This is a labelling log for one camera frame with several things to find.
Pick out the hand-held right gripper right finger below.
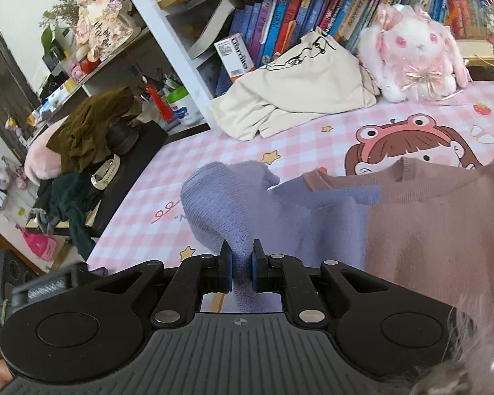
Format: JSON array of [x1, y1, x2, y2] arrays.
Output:
[[251, 239, 400, 324]]

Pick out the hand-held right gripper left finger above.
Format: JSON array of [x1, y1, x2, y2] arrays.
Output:
[[90, 241, 234, 325]]

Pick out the purple and brown sweater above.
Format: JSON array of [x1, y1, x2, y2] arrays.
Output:
[[180, 156, 494, 330]]

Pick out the pink bag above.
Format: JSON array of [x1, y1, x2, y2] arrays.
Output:
[[20, 225, 58, 261]]

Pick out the black speaker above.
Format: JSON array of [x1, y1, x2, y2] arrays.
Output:
[[0, 250, 40, 326]]

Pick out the dark green cloth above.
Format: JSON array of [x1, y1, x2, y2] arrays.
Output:
[[35, 171, 103, 260]]

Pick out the white wristwatch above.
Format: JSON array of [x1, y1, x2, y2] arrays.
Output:
[[91, 154, 121, 191]]

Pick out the pink plush cushion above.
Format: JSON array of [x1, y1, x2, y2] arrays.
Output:
[[24, 119, 72, 184]]

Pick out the black side table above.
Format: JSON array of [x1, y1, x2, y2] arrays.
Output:
[[25, 121, 169, 239]]

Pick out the olive cloth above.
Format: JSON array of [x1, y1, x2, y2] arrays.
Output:
[[45, 88, 143, 173]]

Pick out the white green cup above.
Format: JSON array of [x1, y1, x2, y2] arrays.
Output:
[[165, 88, 204, 127]]

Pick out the cream sweatshirt with black drawing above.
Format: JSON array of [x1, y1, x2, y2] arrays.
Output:
[[208, 27, 381, 141]]

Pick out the red tassel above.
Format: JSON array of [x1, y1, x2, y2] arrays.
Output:
[[142, 76, 174, 122]]

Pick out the pen holder with pens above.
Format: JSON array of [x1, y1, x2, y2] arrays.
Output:
[[140, 73, 189, 100]]

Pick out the white and orange box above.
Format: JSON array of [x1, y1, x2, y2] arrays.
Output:
[[213, 33, 256, 83]]

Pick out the grey fluffy sleeve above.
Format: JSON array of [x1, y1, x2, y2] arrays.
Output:
[[374, 296, 494, 395]]

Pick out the white bookshelf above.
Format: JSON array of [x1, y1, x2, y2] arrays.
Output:
[[25, 0, 494, 141]]

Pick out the row of books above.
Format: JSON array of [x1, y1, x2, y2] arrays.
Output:
[[216, 0, 451, 91]]

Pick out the white and pink plush bunny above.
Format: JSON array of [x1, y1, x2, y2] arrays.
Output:
[[356, 3, 472, 103]]

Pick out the floral gift bouquet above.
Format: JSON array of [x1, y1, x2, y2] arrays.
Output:
[[72, 0, 134, 52]]

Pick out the dried flowers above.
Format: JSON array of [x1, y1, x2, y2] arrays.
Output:
[[41, 0, 85, 50]]

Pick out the cream book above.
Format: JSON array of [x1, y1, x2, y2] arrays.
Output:
[[457, 39, 494, 59]]

